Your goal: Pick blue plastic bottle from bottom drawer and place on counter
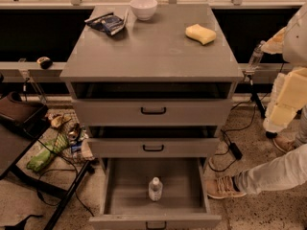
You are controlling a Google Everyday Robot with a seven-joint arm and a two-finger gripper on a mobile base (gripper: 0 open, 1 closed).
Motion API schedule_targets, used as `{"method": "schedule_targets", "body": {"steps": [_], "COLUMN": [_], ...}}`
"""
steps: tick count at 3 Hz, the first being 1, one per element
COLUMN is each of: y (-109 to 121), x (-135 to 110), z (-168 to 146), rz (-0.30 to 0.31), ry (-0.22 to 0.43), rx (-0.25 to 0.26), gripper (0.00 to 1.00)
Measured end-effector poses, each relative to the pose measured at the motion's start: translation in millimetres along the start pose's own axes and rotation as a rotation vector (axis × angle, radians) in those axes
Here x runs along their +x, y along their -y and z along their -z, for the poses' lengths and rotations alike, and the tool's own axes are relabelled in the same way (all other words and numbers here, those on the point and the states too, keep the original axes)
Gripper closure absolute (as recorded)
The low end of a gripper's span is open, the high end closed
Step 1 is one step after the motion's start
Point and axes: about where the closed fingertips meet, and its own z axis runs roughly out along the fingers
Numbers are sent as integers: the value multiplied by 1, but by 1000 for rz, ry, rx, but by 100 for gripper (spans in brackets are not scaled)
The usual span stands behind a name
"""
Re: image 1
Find clear plastic water bottle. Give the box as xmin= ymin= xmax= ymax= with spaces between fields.
xmin=149 ymin=177 xmax=163 ymax=201

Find wire mesh basket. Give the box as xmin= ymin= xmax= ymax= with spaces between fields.
xmin=47 ymin=110 xmax=95 ymax=164

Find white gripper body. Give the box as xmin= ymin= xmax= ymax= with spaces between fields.
xmin=261 ymin=28 xmax=286 ymax=55

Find grey drawer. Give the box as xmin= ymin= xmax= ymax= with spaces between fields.
xmin=88 ymin=126 xmax=219 ymax=158
xmin=73 ymin=82 xmax=232 ymax=127
xmin=89 ymin=158 xmax=222 ymax=230

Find yellow sponge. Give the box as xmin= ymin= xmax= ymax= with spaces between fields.
xmin=185 ymin=24 xmax=217 ymax=45

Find grey drawer cabinet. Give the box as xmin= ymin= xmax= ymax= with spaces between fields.
xmin=59 ymin=3 xmax=245 ymax=160

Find middle grey drawer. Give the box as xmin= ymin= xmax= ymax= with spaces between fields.
xmin=88 ymin=126 xmax=219 ymax=158

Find white ceramic bowl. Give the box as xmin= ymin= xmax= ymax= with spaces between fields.
xmin=130 ymin=0 xmax=157 ymax=21

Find green snack bag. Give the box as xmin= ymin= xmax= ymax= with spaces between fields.
xmin=26 ymin=134 xmax=69 ymax=173

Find tan sneaker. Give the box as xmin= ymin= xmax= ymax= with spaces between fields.
xmin=205 ymin=175 xmax=246 ymax=199
xmin=272 ymin=135 xmax=296 ymax=153

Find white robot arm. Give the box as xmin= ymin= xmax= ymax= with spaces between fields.
xmin=261 ymin=4 xmax=307 ymax=133

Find bottom grey drawer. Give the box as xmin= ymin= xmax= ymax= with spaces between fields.
xmin=89 ymin=158 xmax=222 ymax=230

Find top grey drawer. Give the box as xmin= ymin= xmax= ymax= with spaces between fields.
xmin=73 ymin=82 xmax=232 ymax=127

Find person leg grey trousers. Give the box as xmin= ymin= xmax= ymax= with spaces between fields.
xmin=232 ymin=106 xmax=307 ymax=195

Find black tripod stand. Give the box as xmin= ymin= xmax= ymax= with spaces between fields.
xmin=244 ymin=71 xmax=266 ymax=119

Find clear bottle on ledge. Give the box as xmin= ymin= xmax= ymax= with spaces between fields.
xmin=248 ymin=40 xmax=265 ymax=71

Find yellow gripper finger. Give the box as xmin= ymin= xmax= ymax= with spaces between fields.
xmin=263 ymin=67 xmax=307 ymax=133

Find black power adapter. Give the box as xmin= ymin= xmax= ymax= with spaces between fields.
xmin=229 ymin=143 xmax=243 ymax=160

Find blue snack bag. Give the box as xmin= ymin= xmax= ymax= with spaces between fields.
xmin=84 ymin=10 xmax=129 ymax=36

